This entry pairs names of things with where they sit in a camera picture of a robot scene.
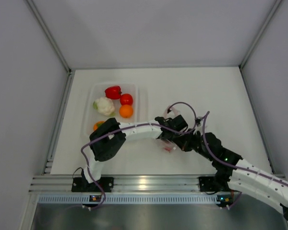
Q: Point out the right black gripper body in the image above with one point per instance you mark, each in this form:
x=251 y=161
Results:
x=193 y=141

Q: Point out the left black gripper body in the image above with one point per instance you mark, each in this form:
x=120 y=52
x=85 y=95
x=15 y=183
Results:
x=173 y=136

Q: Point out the clear zip top bag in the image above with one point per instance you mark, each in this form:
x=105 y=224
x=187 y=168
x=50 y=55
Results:
x=165 y=143

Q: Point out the fake orange fruit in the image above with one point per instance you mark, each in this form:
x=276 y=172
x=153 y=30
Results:
x=126 y=111

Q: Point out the fake red tomato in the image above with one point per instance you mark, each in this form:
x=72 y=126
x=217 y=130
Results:
x=126 y=99

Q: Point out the fake red bell pepper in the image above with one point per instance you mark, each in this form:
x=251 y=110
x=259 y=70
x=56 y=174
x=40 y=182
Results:
x=113 y=92

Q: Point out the fake white cauliflower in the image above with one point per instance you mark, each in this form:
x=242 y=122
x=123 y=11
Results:
x=104 y=106

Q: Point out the fake orange bell pepper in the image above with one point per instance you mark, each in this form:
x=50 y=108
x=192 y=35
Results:
x=97 y=125

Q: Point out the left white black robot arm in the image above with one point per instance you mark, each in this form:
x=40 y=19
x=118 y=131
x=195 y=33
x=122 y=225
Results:
x=106 y=141

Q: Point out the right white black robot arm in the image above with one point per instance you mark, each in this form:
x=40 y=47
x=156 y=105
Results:
x=236 y=173

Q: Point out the white plastic basket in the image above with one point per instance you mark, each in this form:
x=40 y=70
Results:
x=91 y=116

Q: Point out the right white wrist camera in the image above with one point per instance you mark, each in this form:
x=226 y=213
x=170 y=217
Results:
x=200 y=123

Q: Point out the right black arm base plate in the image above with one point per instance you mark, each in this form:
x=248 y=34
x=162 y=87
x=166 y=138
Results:
x=208 y=185

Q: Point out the aluminium mounting rail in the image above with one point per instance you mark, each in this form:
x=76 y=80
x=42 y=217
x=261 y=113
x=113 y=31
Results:
x=49 y=183

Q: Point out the white slotted cable duct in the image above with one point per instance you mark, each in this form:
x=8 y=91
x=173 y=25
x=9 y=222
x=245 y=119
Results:
x=135 y=199

